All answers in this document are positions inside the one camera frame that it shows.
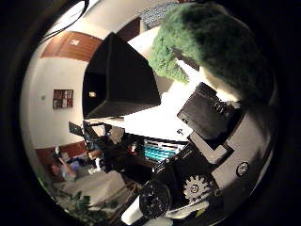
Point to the green potted plant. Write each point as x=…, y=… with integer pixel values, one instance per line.
x=81, y=207

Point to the green broccoli plush toy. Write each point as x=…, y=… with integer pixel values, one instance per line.
x=213, y=47

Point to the brown wooden wall panel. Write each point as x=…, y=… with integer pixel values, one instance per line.
x=72, y=46

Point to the small white wall sign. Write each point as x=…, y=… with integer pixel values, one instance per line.
x=74, y=42

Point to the black fabric container box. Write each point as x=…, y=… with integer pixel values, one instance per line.
x=119, y=78

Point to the seated person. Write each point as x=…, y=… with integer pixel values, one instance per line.
x=66, y=169

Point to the black monitor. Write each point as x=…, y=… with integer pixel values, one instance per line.
x=76, y=128

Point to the dark framed wall picture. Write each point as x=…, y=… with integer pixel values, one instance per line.
x=62, y=99

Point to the teal drawer rack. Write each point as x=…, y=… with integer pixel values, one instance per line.
x=158, y=151

